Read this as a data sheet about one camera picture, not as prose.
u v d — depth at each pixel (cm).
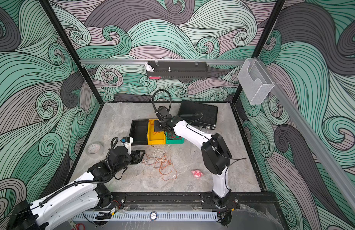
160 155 90
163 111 69
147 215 69
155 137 90
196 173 78
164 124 66
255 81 78
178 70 95
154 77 90
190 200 75
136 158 69
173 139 98
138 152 72
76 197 49
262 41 84
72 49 88
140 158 73
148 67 85
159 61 93
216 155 49
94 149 92
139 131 106
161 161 88
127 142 70
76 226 66
